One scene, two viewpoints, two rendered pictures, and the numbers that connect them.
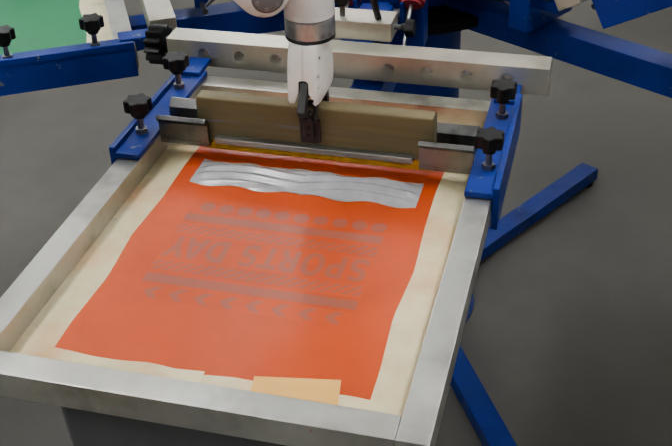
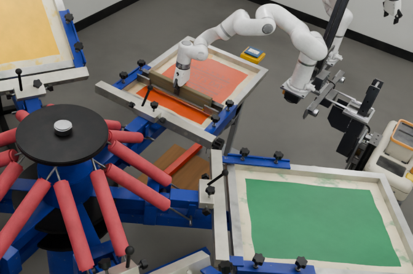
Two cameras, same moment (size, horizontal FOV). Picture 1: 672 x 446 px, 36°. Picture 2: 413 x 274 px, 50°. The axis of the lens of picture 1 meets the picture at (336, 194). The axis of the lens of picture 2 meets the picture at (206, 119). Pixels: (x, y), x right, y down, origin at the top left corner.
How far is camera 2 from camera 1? 3.38 m
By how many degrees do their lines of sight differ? 108
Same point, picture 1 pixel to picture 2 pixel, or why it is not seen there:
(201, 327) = (219, 69)
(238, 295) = (209, 73)
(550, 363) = (43, 255)
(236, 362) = (213, 62)
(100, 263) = (239, 88)
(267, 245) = (200, 81)
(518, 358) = not seen: hidden behind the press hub
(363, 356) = not seen: hidden behind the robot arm
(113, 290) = (236, 82)
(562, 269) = not seen: outside the picture
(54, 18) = (262, 215)
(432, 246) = (162, 69)
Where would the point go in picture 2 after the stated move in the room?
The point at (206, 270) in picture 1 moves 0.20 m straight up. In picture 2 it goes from (215, 80) to (221, 51)
